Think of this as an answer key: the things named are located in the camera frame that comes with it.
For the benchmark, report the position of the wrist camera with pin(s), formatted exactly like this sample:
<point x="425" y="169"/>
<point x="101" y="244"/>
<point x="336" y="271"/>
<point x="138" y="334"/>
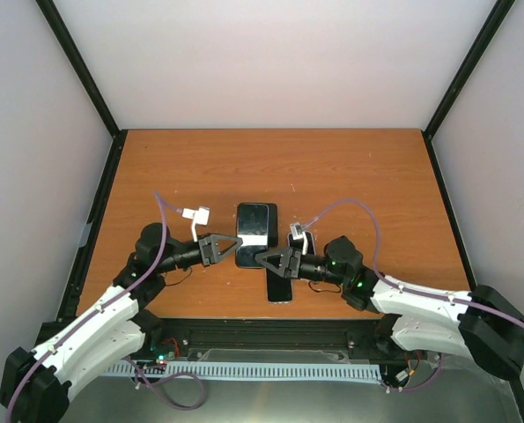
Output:
<point x="299" y="238"/>
<point x="197" y="217"/>

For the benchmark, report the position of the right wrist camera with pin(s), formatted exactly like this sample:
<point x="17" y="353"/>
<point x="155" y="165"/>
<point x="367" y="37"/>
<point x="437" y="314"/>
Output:
<point x="299" y="238"/>

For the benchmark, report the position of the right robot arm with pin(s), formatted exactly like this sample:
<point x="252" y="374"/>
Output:
<point x="480" y="325"/>

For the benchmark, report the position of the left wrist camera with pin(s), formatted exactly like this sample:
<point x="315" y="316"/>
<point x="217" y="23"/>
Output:
<point x="197" y="217"/>

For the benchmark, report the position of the small circuit board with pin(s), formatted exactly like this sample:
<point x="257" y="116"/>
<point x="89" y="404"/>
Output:
<point x="162" y="352"/>

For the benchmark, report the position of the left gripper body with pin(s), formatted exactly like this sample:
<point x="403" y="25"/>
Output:
<point x="201" y="257"/>

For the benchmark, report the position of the black aluminium front rail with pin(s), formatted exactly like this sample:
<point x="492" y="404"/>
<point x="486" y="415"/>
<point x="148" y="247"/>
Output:
<point x="357" y="339"/>

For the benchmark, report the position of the right black frame post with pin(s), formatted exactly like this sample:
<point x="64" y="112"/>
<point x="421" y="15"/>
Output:
<point x="484" y="37"/>

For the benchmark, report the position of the light blue cable duct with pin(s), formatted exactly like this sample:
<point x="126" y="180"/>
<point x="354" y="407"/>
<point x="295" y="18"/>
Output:
<point x="265" y="372"/>

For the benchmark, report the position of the black phone case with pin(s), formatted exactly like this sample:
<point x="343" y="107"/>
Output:
<point x="273" y="234"/>

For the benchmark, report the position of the lilac phone case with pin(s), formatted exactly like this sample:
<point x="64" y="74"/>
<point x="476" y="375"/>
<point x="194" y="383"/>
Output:
<point x="301" y="242"/>

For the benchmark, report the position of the black frame post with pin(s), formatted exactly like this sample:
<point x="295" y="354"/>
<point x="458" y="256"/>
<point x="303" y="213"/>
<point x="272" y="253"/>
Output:
<point x="484" y="37"/>
<point x="62" y="34"/>

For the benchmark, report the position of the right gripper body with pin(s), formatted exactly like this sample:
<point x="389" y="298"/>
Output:
<point x="303" y="271"/>

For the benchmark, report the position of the left black frame post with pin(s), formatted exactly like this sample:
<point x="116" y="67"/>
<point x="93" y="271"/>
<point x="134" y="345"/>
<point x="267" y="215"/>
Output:
<point x="62" y="34"/>

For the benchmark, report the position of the clear magsafe phone case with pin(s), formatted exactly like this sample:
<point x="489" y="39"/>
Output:
<point x="280" y="288"/>

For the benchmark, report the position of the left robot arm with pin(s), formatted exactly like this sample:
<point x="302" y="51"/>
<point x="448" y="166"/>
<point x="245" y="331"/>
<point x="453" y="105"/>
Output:
<point x="39" y="385"/>

